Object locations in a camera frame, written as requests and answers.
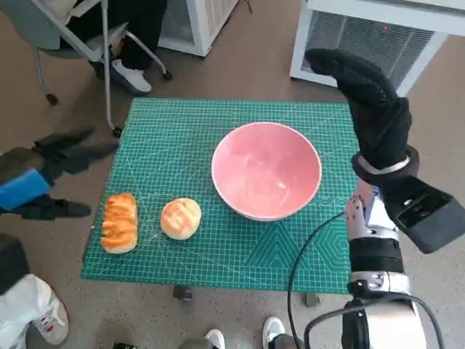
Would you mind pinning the grey wheeled chair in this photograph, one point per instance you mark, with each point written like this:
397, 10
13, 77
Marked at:
40, 22

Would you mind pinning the round toy bread bun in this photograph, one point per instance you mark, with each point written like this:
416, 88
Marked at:
181, 219

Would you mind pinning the long toy bread loaf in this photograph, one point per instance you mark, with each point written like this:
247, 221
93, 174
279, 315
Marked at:
120, 223

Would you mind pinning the white shoe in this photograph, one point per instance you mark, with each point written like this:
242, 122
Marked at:
215, 340
273, 329

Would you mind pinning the table caster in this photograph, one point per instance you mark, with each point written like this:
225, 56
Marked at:
311, 299
182, 292

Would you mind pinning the large white grille cabinet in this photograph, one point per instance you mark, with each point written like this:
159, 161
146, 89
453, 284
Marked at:
363, 32

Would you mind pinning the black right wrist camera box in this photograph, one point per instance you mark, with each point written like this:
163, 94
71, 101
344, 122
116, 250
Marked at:
428, 221

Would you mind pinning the seated person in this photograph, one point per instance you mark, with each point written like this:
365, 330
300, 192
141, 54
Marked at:
141, 36

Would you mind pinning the green cutting mat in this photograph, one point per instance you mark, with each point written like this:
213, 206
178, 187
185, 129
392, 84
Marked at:
218, 261

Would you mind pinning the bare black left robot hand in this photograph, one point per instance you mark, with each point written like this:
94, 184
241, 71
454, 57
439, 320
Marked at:
22, 189

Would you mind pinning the pink bowl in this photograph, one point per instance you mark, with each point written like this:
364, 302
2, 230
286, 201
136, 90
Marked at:
269, 171

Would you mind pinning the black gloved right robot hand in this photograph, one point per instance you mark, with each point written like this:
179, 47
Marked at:
378, 116

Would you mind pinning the standing person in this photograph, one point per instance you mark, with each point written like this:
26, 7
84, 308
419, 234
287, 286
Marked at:
22, 312

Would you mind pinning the small white cabinet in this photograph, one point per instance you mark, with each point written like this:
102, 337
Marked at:
207, 29

